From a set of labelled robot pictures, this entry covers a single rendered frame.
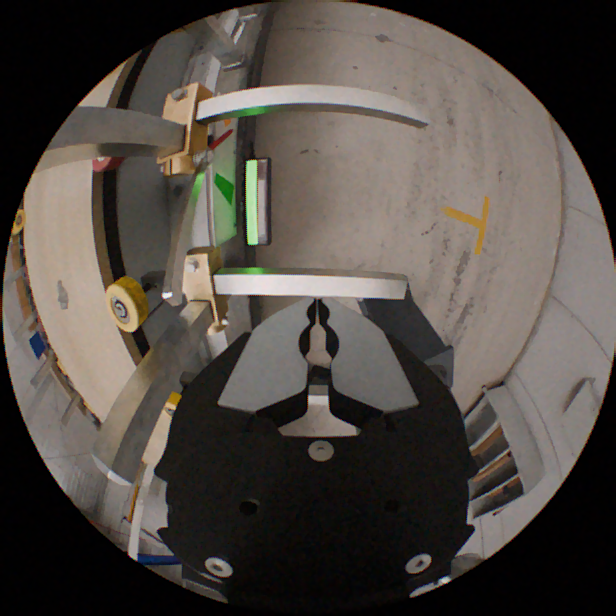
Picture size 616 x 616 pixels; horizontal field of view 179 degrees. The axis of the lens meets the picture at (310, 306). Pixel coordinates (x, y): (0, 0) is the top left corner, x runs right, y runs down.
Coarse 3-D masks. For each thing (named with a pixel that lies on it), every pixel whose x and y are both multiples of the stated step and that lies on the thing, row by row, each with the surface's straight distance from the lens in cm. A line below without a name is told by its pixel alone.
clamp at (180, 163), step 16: (192, 96) 31; (208, 96) 34; (176, 112) 31; (192, 112) 30; (192, 128) 29; (192, 144) 29; (160, 160) 30; (176, 160) 28; (192, 160) 29; (176, 176) 32
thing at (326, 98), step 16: (224, 96) 29; (240, 96) 29; (256, 96) 28; (272, 96) 27; (288, 96) 27; (304, 96) 27; (320, 96) 27; (336, 96) 27; (352, 96) 27; (368, 96) 28; (384, 96) 28; (208, 112) 29; (224, 112) 28; (240, 112) 29; (256, 112) 29; (272, 112) 29; (352, 112) 29; (368, 112) 28; (384, 112) 28; (400, 112) 28; (416, 112) 29
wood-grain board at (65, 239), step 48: (96, 96) 53; (48, 192) 65; (96, 192) 39; (48, 240) 64; (96, 240) 38; (48, 288) 74; (96, 288) 41; (48, 336) 113; (96, 336) 51; (96, 384) 79
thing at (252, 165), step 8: (248, 168) 42; (248, 176) 41; (248, 184) 41; (248, 192) 41; (248, 200) 41; (248, 208) 41; (248, 216) 41; (256, 216) 41; (248, 224) 42; (256, 224) 41; (248, 232) 42; (256, 232) 41; (248, 240) 42; (256, 240) 42
